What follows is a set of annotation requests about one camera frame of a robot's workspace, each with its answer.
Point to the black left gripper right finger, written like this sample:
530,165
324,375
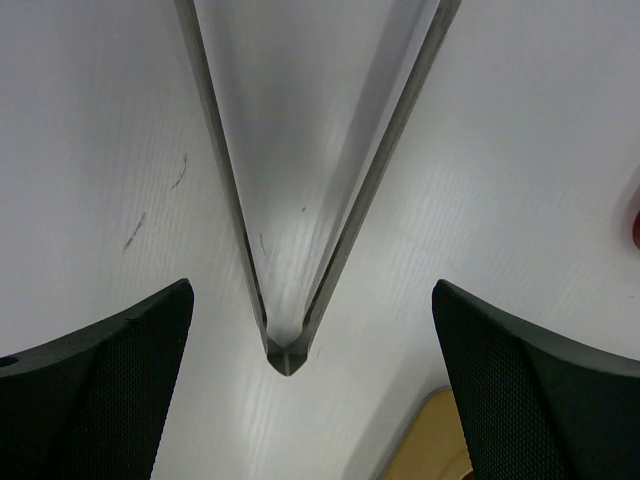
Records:
534,404

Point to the gold chocolate tin box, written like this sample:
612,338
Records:
434,446

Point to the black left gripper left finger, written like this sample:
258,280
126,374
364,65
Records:
93,404

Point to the metal tongs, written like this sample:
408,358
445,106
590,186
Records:
305,103

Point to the red chocolate tray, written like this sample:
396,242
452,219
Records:
635,231

